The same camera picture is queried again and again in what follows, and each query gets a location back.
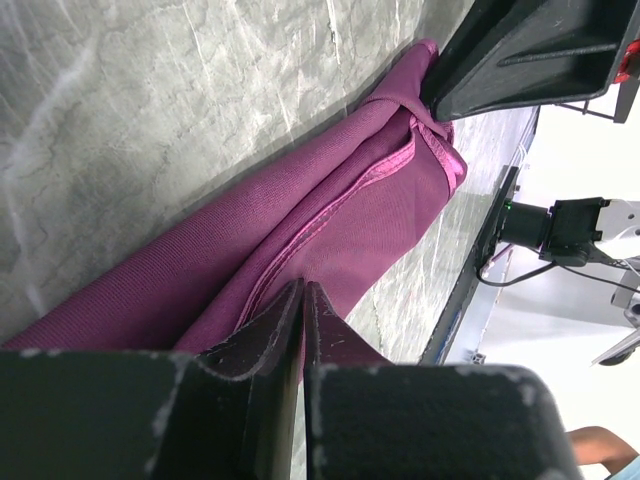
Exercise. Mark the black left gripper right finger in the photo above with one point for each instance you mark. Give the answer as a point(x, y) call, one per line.
point(368, 418)

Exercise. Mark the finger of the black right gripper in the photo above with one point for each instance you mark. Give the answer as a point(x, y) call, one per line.
point(516, 54)

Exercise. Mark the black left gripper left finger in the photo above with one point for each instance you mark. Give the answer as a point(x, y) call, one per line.
point(227, 413)

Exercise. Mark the purple cloth napkin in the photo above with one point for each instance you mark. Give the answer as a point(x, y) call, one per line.
point(339, 211)

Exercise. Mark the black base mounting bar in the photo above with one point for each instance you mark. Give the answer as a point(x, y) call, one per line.
point(459, 331)

